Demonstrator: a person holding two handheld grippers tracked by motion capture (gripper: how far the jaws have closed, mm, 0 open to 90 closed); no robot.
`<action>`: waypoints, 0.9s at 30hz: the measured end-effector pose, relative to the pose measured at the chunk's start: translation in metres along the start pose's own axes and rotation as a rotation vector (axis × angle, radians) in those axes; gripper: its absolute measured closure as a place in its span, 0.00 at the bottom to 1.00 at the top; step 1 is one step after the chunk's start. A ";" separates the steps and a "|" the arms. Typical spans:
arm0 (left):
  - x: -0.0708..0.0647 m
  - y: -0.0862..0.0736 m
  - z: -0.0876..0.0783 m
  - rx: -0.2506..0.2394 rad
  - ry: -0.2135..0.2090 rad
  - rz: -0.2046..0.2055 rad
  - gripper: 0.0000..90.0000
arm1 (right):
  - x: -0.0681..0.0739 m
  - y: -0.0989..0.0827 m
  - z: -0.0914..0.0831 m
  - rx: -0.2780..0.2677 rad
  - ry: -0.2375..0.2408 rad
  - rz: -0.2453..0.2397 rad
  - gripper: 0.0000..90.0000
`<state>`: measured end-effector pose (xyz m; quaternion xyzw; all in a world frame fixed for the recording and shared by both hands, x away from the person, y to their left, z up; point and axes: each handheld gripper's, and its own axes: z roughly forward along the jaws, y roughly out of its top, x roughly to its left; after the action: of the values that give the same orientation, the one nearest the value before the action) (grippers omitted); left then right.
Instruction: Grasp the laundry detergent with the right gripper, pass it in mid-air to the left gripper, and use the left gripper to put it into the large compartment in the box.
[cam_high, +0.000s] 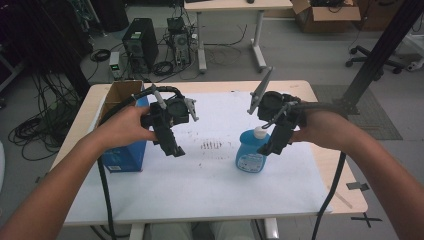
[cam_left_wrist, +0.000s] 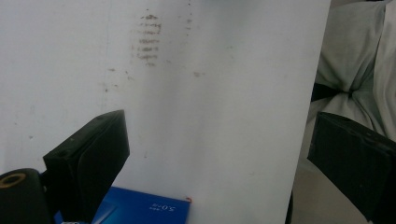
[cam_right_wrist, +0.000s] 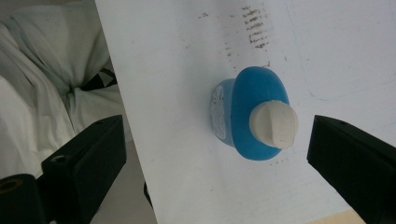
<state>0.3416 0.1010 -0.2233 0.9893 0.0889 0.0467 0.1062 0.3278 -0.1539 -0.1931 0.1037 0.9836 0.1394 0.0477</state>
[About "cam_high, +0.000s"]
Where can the person's left hand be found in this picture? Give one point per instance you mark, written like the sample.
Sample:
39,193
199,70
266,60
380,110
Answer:
125,128

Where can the open brown cardboard box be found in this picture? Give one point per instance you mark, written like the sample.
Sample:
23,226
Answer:
325,15

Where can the black metal stand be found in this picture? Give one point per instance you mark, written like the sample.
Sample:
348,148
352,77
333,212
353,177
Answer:
383,46

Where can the black computer tower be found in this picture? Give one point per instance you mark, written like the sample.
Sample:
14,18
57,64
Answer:
140,43

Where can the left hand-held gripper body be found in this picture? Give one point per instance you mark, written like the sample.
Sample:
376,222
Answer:
168,113

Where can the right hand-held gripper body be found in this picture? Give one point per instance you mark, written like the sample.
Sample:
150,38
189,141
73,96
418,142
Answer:
278,108

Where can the person's right hand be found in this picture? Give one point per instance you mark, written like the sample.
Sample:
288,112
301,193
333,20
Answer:
320,128

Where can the white-legged wooden desk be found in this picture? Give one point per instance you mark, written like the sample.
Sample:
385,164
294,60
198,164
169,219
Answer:
233,5

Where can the white table leg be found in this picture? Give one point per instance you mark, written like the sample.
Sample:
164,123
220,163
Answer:
271,230
136,232

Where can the white table mat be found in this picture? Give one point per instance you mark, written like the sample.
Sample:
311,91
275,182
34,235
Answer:
206,186

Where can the black office chair base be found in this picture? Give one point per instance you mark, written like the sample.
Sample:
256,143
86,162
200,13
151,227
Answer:
373,60

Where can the grey power supply unit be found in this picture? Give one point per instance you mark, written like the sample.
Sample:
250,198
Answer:
114,65

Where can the blue bottle with white cap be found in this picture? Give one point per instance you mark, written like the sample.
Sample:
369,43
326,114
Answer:
250,153

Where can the blue cardboard box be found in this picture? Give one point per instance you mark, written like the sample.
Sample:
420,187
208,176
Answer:
128,156

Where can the small open computer case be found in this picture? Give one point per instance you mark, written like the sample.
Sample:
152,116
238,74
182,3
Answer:
180,41

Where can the black tape strip on table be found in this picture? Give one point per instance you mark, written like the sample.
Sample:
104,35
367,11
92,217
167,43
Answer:
357,186

